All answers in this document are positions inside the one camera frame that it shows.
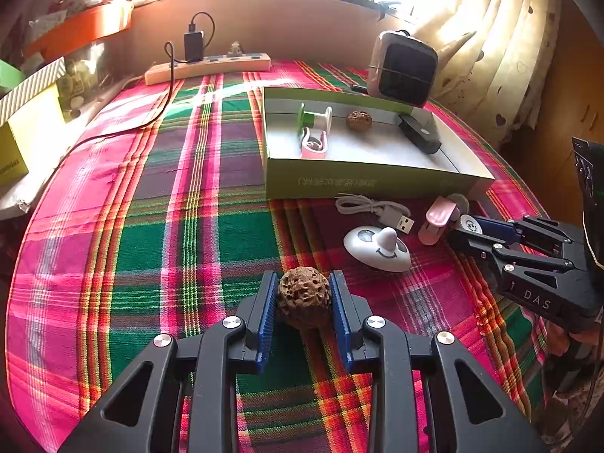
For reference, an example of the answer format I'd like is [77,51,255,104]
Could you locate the beige mushroom knob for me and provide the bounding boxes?
[446,193,471,218]

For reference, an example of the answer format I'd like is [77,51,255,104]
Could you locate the white paper sheet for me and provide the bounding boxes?
[0,170,55,222]

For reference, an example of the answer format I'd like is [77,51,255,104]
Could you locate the beige fan heater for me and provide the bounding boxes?
[367,29,439,108]

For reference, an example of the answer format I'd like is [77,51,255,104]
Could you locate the black charging cable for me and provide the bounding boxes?
[71,11,216,149]

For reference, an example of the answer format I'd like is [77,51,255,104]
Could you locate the glass jar with label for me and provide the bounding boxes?
[59,59,102,119]

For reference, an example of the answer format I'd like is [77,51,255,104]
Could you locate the white usb cable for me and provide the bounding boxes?
[336,193,417,236]

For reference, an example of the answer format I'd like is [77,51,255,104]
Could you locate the green box lid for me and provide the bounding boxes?
[0,59,26,100]

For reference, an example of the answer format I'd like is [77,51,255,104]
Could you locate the cream heart print curtain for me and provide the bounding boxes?
[415,0,562,145]

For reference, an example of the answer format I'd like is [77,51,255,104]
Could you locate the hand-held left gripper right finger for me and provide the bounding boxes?
[329,270,548,453]

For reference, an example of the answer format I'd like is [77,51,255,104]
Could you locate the black charger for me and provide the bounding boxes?
[183,31,205,63]

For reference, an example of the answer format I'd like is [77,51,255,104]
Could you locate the small pink clip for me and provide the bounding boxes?
[300,127,328,160]

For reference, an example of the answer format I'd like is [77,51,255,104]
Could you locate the black window latch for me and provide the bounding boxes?
[375,0,402,22]

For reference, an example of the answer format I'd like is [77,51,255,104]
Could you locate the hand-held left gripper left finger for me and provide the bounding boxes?
[59,271,279,453]

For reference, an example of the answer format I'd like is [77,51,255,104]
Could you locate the orange tray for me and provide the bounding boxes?
[23,2,134,60]

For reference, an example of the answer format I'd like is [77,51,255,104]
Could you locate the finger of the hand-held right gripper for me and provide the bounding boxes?
[447,229,585,294]
[472,214,586,259]

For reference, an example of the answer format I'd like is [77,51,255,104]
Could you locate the pink green plaid tablecloth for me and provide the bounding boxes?
[5,59,581,453]

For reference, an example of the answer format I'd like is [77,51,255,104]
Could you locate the green and white spool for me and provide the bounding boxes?
[296,103,333,134]

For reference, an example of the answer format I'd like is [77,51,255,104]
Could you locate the white smiley face disc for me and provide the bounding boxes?
[343,225,411,273]

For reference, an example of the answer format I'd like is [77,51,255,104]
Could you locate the large pink clip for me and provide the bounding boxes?
[418,196,458,246]

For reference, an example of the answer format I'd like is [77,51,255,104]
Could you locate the assorted cards and packets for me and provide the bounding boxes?
[28,0,128,24]

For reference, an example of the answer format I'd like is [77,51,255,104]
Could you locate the person's right hand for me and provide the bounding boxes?
[542,327,600,373]

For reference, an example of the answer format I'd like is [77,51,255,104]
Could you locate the white power strip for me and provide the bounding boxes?
[144,53,271,86]

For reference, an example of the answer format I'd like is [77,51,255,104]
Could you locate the brown wooden cabinet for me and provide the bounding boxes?
[500,0,604,227]

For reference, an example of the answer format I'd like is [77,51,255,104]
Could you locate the striped cardboard box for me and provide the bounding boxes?
[0,57,67,126]

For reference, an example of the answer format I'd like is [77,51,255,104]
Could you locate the black bike light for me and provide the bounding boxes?
[399,113,443,156]

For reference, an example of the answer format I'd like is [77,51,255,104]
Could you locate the yellow-green cardboard box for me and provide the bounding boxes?
[0,89,64,187]

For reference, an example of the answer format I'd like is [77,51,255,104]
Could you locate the green and white cardboard box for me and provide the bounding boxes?
[261,86,495,200]

